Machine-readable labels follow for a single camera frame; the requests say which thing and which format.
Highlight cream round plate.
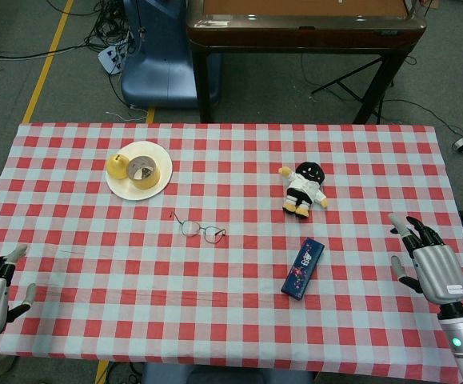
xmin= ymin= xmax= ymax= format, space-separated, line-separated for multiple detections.
xmin=106 ymin=141 xmax=174 ymax=201

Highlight yellow pear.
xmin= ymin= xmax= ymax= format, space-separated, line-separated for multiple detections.
xmin=106 ymin=154 xmax=130 ymax=180

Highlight red white checkered tablecloth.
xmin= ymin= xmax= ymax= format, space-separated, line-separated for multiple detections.
xmin=0 ymin=122 xmax=463 ymax=379

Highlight yellow tape roll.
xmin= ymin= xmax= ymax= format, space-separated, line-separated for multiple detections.
xmin=126 ymin=155 xmax=162 ymax=190

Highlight dark blue printed box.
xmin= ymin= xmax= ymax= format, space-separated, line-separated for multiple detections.
xmin=281 ymin=237 xmax=325 ymax=300

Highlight blue plastic chair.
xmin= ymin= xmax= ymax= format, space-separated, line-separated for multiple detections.
xmin=120 ymin=0 xmax=222 ymax=110

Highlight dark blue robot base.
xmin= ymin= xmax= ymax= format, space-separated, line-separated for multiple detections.
xmin=141 ymin=362 xmax=316 ymax=384

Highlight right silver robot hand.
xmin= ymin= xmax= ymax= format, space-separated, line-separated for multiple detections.
xmin=388 ymin=214 xmax=463 ymax=307

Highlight thin white floor cable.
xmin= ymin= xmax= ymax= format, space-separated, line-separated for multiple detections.
xmin=106 ymin=104 xmax=149 ymax=123

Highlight wire-frame eyeglasses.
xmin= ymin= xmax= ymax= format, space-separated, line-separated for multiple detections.
xmin=170 ymin=211 xmax=227 ymax=244

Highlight long black floor cable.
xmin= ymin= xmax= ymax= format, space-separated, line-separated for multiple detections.
xmin=0 ymin=42 xmax=101 ymax=62

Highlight black headed plush doll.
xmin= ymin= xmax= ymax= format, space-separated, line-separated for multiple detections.
xmin=277 ymin=160 xmax=329 ymax=219

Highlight dark brown wooden table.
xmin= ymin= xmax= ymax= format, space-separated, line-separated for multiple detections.
xmin=186 ymin=0 xmax=428 ymax=124

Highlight black cable to power strip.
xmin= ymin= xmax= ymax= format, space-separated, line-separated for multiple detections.
xmin=382 ymin=98 xmax=462 ymax=135

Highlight white power strip with plugs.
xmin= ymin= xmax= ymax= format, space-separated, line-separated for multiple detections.
xmin=97 ymin=38 xmax=131 ymax=76

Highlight tangled black cable bundle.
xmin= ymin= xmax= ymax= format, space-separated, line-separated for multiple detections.
xmin=82 ymin=0 xmax=136 ymax=53

